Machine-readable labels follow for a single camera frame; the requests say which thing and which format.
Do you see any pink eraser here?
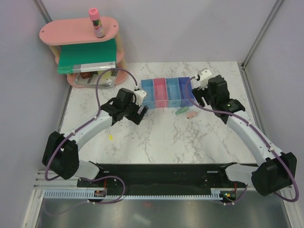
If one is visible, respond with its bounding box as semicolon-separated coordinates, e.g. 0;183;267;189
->
186;111;198;119

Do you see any yellow capped pen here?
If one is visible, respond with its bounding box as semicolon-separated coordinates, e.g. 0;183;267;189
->
106;128;113;141

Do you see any pink capped bottle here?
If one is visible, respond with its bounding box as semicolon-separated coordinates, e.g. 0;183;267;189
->
88;8;105;38

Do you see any aluminium frame post left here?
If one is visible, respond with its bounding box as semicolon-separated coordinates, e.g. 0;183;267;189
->
33;0;52;23

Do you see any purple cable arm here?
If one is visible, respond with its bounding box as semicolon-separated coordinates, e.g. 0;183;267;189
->
185;75;300;206
44;67;143;216

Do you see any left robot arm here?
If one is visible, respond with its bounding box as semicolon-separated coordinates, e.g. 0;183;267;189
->
42;88;149;187

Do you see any aluminium frame post right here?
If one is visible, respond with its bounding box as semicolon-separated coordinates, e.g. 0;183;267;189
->
239;0;285;70

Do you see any aluminium frame post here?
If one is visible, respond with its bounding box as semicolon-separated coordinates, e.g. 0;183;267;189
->
33;0;52;23
239;0;285;70

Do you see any pink plastic bin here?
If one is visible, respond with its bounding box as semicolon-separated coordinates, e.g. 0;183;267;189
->
153;78;168;108

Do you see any brown toy on shelf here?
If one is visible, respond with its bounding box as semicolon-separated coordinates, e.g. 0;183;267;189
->
80;72;92;79

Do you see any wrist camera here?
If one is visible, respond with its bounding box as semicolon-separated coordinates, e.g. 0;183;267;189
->
196;68;212;88
134;89;147;106

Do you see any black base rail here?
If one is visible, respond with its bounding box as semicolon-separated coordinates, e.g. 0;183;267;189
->
77;162;245;195

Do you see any pink wooden shelf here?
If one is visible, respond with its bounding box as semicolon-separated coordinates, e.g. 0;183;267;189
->
39;17;127;88

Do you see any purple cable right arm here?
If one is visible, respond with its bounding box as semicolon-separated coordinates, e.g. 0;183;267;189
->
185;75;300;206

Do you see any white cable duct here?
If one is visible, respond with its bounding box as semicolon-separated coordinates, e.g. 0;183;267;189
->
43;190;237;200

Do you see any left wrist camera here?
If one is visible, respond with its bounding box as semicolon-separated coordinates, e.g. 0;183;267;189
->
134;89;147;106

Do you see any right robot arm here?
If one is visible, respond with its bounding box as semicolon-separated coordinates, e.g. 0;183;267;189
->
191;69;299;202

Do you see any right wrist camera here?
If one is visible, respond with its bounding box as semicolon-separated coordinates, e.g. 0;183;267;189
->
196;68;212;88

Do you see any dark blue plastic bin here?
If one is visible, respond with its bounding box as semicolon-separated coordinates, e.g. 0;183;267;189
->
178;77;195;107

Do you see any green book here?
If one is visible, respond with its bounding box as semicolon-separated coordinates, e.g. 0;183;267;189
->
57;39;116;75

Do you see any green eraser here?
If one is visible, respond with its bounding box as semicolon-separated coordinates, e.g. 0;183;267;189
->
175;106;189;116

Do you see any light blue bin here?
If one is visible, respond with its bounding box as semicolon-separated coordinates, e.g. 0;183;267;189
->
141;79;155;109
166;78;181;108

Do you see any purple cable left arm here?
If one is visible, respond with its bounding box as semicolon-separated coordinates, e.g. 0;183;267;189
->
44;67;143;216

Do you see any yellow cup on shelf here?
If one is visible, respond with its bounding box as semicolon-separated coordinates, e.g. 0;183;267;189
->
97;70;112;80

